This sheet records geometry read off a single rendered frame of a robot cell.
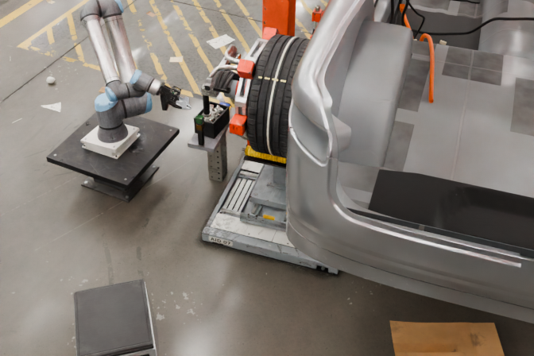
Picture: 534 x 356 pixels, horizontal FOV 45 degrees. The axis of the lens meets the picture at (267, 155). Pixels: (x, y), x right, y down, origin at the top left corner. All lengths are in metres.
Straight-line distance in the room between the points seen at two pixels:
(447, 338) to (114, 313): 1.71
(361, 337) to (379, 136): 1.12
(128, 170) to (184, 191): 0.45
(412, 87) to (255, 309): 1.45
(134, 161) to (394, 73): 1.78
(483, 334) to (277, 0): 2.13
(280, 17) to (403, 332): 1.86
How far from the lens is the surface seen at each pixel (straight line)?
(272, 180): 3.95
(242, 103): 3.34
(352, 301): 3.68
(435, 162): 3.14
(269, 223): 3.84
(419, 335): 3.60
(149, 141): 4.18
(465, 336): 3.66
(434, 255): 2.44
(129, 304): 3.27
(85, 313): 3.28
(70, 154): 4.20
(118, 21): 4.09
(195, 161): 4.46
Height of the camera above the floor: 2.92
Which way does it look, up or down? 41 degrees down
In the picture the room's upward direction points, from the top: 1 degrees clockwise
